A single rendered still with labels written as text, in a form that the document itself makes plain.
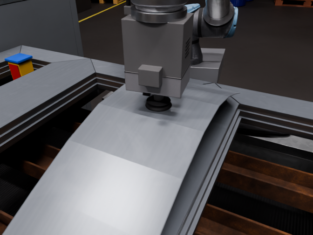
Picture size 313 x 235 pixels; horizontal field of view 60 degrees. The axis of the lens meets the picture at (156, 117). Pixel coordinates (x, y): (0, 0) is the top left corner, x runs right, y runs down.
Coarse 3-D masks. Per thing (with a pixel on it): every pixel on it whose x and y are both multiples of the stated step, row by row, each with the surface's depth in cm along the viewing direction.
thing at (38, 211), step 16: (32, 192) 35; (32, 208) 34; (48, 208) 34; (64, 208) 33; (16, 224) 33; (32, 224) 33; (48, 224) 32; (64, 224) 32; (80, 224) 32; (96, 224) 31
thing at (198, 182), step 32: (0, 64) 92; (64, 96) 75; (0, 128) 59; (32, 128) 66; (224, 128) 59; (288, 128) 64; (192, 160) 50; (224, 160) 56; (192, 192) 44; (192, 224) 42
